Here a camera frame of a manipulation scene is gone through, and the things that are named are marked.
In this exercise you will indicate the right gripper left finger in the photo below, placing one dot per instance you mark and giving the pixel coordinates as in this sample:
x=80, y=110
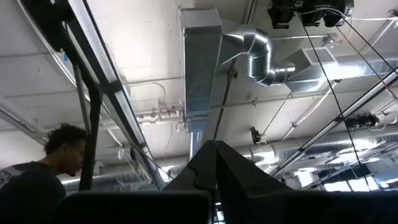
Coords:
x=140, y=205

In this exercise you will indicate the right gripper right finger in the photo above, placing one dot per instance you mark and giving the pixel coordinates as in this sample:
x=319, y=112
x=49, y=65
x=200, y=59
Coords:
x=295, y=208

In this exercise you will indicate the round metal duct elbow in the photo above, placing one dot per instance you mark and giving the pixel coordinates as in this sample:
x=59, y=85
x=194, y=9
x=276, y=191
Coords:
x=258, y=53

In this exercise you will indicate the small black ceiling fixture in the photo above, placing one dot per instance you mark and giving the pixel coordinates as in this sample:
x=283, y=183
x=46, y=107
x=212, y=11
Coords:
x=256, y=136

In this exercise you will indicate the white ceiling pipes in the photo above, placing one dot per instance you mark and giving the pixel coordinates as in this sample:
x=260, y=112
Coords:
x=155, y=119

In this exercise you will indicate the black track spotlight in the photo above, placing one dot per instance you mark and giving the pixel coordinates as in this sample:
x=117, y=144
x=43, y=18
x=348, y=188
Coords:
x=360, y=121

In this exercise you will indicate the person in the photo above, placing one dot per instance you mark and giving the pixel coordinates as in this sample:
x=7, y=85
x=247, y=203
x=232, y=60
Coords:
x=28, y=186

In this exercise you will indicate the metal vent box with grille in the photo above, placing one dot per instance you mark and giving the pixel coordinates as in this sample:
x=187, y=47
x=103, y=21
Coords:
x=304, y=77

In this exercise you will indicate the spiral round air duct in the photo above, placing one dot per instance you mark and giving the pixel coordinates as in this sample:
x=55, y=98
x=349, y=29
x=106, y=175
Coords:
x=367, y=67
x=109, y=180
x=311, y=149

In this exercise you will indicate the black upright frame post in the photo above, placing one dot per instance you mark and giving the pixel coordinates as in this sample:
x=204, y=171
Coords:
x=91, y=140

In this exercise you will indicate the grey ceiling rail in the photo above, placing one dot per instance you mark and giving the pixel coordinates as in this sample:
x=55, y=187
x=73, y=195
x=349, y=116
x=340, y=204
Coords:
x=357, y=106

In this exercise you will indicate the rectangular sheet-metal air duct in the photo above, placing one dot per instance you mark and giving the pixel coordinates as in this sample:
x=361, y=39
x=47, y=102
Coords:
x=200, y=62

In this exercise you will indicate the aluminium overhead frame beam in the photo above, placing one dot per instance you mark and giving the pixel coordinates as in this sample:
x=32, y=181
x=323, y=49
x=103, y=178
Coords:
x=93, y=43

